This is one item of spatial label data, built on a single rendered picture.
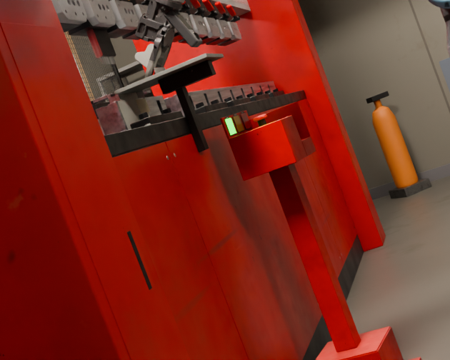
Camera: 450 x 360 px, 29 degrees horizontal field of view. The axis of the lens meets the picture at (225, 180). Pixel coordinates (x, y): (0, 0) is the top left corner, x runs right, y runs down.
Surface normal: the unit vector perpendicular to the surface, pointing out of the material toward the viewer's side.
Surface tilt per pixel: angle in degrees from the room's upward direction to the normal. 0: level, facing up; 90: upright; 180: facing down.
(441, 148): 90
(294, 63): 90
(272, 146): 90
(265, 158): 90
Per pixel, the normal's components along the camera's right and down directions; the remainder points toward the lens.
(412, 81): -0.40, 0.19
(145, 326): 0.91, -0.33
